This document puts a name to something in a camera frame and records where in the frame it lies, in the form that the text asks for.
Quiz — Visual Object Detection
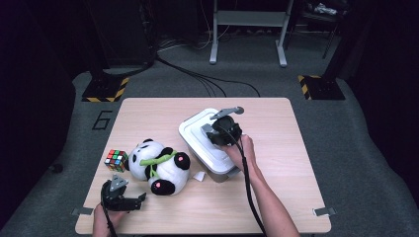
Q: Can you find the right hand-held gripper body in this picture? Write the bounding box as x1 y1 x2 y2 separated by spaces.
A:
209 107 244 147

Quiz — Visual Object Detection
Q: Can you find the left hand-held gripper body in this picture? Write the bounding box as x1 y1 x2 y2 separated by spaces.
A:
100 174 129 212

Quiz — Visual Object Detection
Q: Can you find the white storage box lid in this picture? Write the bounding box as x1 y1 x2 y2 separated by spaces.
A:
178 107 239 176

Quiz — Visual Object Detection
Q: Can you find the colourful puzzle cube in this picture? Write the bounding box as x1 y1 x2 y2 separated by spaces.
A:
104 148 129 174

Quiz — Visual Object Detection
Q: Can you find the panda plush toy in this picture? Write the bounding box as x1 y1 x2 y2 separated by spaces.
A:
124 137 208 197

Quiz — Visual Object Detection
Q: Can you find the clear grey storage box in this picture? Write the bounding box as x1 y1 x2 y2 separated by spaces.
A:
197 160 242 184

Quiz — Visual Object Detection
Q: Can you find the person's left hand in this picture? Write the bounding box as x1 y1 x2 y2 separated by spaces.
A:
92 202 128 232

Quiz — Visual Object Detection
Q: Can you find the person's right hand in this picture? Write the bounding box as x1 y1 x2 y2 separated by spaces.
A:
219 133 259 175

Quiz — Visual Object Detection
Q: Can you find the black striped stand base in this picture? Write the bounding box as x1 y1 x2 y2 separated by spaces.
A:
81 75 130 104
297 74 347 102

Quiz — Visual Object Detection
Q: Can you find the dark chair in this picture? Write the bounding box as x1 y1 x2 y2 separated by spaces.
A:
290 0 349 60

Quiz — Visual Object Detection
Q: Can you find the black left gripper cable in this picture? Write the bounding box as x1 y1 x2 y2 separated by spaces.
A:
100 197 119 237

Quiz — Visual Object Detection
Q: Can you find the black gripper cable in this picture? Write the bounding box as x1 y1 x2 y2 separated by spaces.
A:
222 125 269 237
100 197 119 237

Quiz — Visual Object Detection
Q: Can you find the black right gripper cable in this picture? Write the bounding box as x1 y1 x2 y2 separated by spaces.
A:
222 125 269 237

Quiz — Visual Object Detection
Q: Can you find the black floor cable bundle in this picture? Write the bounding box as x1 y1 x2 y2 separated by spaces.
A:
155 53 262 99

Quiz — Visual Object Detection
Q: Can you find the white metal stand frame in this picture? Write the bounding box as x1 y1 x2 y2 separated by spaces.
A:
209 0 295 69

